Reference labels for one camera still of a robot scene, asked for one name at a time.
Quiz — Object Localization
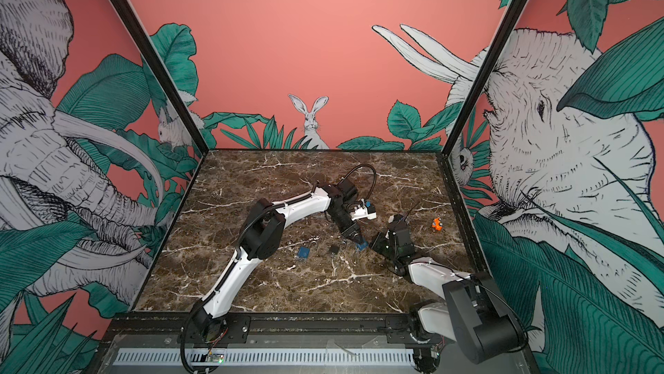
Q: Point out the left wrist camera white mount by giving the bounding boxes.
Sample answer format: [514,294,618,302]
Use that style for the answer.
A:
[350,199,377,221]

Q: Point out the orange toy car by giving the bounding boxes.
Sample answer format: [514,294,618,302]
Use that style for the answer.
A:
[432,218,443,231]

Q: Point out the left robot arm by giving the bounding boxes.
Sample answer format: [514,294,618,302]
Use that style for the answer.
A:
[181,179,376,343]

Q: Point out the black frame post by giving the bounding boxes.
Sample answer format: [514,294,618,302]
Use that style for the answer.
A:
[442,0,528,156]
[109,0,209,156]

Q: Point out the white slotted cable duct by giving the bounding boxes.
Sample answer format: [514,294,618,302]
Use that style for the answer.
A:
[112,348,414,367]

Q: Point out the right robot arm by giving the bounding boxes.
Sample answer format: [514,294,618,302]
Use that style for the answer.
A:
[370,214,527,364]

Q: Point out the right black frame post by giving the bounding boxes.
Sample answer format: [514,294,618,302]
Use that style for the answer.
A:
[442,0,528,156]

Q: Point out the left black frame post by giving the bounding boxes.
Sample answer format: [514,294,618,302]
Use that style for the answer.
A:
[109,0,209,156]

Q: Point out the black mounting rail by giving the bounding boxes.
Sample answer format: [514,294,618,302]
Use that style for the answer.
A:
[103,312,525,346]

